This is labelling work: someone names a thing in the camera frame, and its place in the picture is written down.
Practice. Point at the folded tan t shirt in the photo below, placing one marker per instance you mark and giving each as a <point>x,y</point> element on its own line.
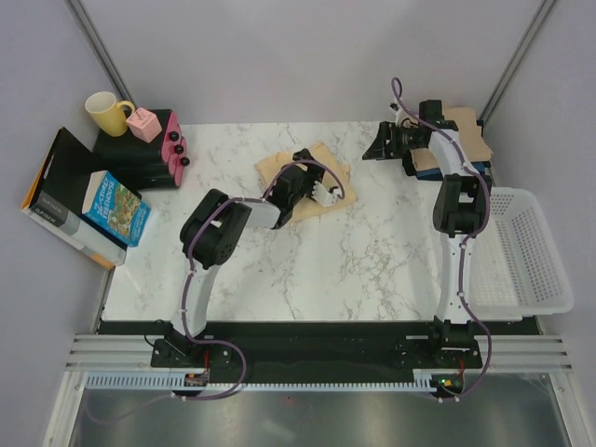
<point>471,140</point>

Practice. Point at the blue paperback book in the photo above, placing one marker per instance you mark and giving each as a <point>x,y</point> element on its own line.
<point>116,209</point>

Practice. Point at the white plastic basket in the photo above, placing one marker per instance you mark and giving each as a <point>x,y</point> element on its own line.
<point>516,269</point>

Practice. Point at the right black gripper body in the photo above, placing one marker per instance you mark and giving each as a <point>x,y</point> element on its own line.
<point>406,139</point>

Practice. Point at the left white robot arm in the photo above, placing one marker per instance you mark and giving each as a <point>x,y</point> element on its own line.
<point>211,233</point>

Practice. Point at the pink cube block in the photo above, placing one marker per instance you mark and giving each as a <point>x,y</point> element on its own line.
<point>144,124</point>

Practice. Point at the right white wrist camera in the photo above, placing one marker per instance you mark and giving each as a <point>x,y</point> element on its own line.
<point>401,118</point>

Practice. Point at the black and pink box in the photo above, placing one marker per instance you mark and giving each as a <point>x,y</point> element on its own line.
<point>159,164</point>

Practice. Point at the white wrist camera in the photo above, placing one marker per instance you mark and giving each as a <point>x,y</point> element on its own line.
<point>326,197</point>
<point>401,118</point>

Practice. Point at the folded black t shirt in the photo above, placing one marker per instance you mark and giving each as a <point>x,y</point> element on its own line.
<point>407,164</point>

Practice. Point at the cream yellow t shirt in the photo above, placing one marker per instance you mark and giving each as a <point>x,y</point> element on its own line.
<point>283,181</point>

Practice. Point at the white cable duct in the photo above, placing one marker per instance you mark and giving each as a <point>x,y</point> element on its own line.
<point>193,383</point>

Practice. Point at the yellow mug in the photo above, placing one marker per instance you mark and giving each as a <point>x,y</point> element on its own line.
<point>108,112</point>

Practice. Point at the aluminium frame post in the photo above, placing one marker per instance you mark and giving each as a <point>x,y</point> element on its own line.
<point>95,42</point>
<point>533,30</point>

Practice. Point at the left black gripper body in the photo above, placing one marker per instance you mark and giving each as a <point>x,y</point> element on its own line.
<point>312,175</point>

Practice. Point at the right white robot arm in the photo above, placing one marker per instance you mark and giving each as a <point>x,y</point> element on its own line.
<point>461,210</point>

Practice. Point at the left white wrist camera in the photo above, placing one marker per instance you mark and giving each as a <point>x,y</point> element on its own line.
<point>326,197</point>

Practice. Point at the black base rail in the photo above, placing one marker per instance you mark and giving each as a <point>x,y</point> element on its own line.
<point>248,351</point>

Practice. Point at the left aluminium frame post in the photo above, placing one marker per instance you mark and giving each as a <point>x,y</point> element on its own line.
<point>95,42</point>

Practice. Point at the black orange file folder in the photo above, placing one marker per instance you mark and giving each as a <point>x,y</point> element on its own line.
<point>56,198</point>

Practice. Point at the right aluminium frame post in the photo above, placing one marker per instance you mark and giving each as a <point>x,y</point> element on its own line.
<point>533,30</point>

